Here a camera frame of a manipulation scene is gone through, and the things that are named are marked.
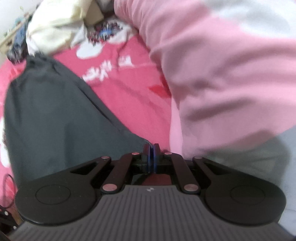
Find light pink quilt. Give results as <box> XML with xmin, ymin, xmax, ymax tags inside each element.
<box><xmin>113</xmin><ymin>0</ymin><xmax>296</xmax><ymax>223</ymax></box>

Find cream white garment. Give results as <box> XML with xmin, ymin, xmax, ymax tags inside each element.
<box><xmin>25</xmin><ymin>0</ymin><xmax>93</xmax><ymax>55</ymax></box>

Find pink floral bedsheet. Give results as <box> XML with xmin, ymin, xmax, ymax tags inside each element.
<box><xmin>0</xmin><ymin>35</ymin><xmax>183</xmax><ymax>209</ymax></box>

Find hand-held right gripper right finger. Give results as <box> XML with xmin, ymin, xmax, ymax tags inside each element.
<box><xmin>153</xmin><ymin>143</ymin><xmax>232</xmax><ymax>195</ymax></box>

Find dark grey pants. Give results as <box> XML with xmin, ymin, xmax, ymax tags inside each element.
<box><xmin>3</xmin><ymin>54</ymin><xmax>151</xmax><ymax>188</ymax></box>

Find black cable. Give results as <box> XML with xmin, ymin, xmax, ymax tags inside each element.
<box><xmin>3</xmin><ymin>173</ymin><xmax>20</xmax><ymax>209</ymax></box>

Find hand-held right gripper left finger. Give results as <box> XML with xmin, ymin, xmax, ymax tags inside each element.
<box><xmin>69</xmin><ymin>143</ymin><xmax>153</xmax><ymax>194</ymax></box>

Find colourful patterned cloth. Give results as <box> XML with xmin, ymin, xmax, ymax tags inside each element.
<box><xmin>88</xmin><ymin>19</ymin><xmax>126</xmax><ymax>45</ymax></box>

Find tan cardboard box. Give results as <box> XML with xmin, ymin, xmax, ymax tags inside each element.
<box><xmin>84</xmin><ymin>0</ymin><xmax>104</xmax><ymax>26</ymax></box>

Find blue jeans with brown label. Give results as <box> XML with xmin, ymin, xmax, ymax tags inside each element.
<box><xmin>7</xmin><ymin>21</ymin><xmax>29</xmax><ymax>62</ymax></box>

